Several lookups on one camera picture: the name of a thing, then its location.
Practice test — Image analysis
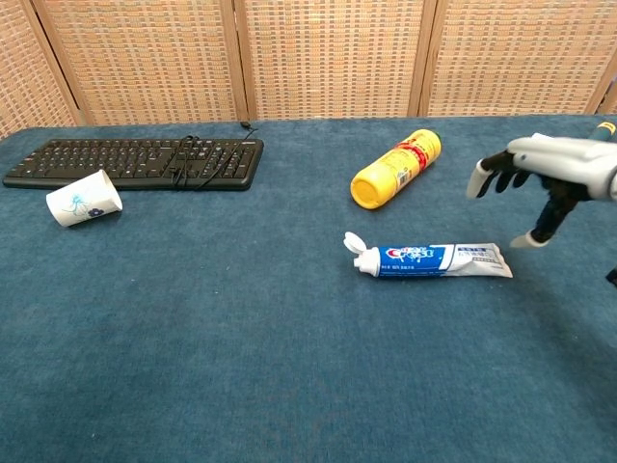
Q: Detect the blue tablecloth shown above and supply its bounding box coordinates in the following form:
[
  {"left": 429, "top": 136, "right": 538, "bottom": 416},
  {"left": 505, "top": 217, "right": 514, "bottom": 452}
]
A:
[{"left": 0, "top": 114, "right": 617, "bottom": 463}]

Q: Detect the blue white toothpaste tube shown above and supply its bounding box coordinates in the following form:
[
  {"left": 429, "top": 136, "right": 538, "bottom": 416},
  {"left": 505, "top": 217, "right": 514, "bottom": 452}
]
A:
[{"left": 342, "top": 231, "right": 514, "bottom": 280}]

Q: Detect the yellow plastic bottle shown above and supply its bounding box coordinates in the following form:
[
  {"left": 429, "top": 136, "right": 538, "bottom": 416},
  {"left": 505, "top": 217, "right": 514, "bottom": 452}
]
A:
[{"left": 350, "top": 128, "right": 443, "bottom": 209}]

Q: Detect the black computer keyboard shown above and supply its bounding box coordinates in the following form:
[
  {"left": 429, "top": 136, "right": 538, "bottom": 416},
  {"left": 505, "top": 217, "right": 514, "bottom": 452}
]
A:
[{"left": 2, "top": 138, "right": 265, "bottom": 192}]

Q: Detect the white paper cup blue print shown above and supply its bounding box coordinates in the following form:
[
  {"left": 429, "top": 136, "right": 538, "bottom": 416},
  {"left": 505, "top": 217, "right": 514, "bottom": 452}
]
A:
[{"left": 45, "top": 169, "right": 124, "bottom": 228}]

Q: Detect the teal and yellow small object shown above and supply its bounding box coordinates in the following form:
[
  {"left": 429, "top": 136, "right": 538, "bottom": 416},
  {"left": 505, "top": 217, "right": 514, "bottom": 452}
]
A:
[{"left": 591, "top": 121, "right": 617, "bottom": 144}]

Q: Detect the right robot hand grey black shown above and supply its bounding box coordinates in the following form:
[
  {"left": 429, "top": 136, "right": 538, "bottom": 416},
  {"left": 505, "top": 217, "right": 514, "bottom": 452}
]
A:
[{"left": 466, "top": 133, "right": 617, "bottom": 250}]

